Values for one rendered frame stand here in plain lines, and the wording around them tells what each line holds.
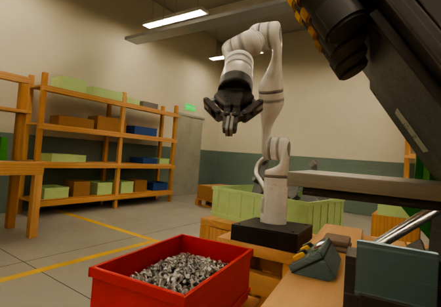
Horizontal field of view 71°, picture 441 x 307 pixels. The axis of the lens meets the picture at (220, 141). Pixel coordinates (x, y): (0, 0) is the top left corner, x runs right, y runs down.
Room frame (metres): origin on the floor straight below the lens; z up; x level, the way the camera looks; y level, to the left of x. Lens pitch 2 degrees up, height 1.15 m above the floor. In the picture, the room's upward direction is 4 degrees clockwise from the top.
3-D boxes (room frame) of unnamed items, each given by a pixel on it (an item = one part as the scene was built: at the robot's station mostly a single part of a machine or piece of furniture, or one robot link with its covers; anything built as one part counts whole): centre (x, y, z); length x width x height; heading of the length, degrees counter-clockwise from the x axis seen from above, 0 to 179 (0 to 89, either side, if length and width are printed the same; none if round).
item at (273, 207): (1.19, -0.23, 0.99); 0.09 x 0.09 x 0.17; 59
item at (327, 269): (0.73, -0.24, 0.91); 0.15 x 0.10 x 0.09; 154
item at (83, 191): (5.95, 2.06, 1.12); 3.01 x 0.54 x 2.23; 145
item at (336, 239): (0.91, -0.36, 0.91); 0.10 x 0.08 x 0.03; 152
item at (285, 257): (1.19, -0.23, 0.83); 0.32 x 0.32 x 0.04; 62
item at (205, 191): (6.79, -0.25, 0.22); 1.20 x 0.81 x 0.44; 50
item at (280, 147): (1.20, -0.23, 1.15); 0.09 x 0.09 x 0.17; 67
